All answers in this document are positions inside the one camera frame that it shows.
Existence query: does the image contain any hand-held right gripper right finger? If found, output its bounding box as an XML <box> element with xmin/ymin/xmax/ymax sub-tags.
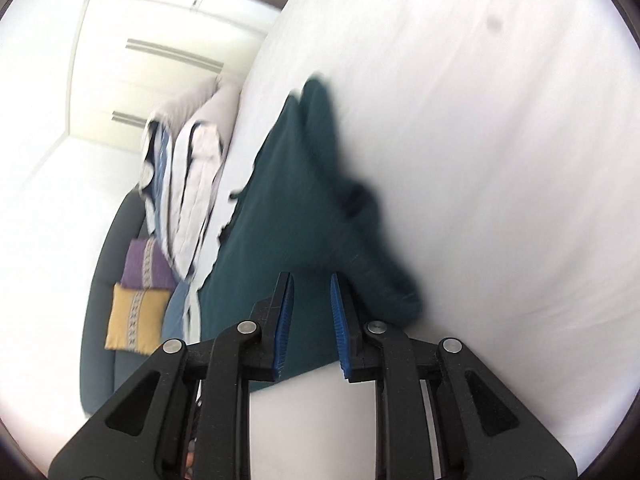
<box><xmin>330</xmin><ymin>272</ymin><xmax>578</xmax><ymax>480</ymax></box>

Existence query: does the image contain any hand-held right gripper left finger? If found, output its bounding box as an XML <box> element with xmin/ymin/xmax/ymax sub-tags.
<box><xmin>48</xmin><ymin>271</ymin><xmax>296</xmax><ymax>480</ymax></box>

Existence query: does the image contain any dark green sweater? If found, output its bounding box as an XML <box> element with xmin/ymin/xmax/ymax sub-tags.
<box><xmin>197</xmin><ymin>76</ymin><xmax>423</xmax><ymax>396</ymax></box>

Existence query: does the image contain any yellow patterned pillow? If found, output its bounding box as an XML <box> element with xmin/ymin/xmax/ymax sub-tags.
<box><xmin>105</xmin><ymin>282</ymin><xmax>173</xmax><ymax>353</ymax></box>

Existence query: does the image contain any purple patterned pillow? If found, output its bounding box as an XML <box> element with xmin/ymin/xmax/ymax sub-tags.
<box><xmin>121</xmin><ymin>236</ymin><xmax>178</xmax><ymax>291</ymax></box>

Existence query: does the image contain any grey upholstered headboard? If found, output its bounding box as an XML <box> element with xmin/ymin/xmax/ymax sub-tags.
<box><xmin>79</xmin><ymin>190</ymin><xmax>151</xmax><ymax>416</ymax></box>

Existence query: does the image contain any folded grey blue quilt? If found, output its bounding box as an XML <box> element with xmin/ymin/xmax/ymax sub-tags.
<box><xmin>137</xmin><ymin>72</ymin><xmax>246</xmax><ymax>291</ymax></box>

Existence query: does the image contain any cream wardrobe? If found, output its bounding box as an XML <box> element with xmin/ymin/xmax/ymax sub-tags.
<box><xmin>60</xmin><ymin>0</ymin><xmax>283</xmax><ymax>153</ymax></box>

